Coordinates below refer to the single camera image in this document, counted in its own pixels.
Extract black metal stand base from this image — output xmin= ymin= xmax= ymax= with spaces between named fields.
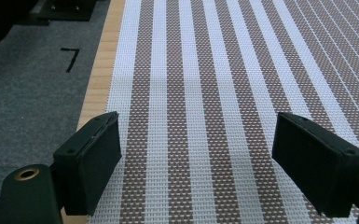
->
xmin=29 ymin=0 xmax=98 ymax=22

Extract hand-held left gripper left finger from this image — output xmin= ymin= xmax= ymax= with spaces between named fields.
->
xmin=52 ymin=110 xmax=123 ymax=217

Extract brown white striped woven mat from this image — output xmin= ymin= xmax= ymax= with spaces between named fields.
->
xmin=87 ymin=0 xmax=359 ymax=224

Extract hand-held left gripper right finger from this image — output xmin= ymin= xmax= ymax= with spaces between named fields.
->
xmin=271 ymin=111 xmax=359 ymax=218

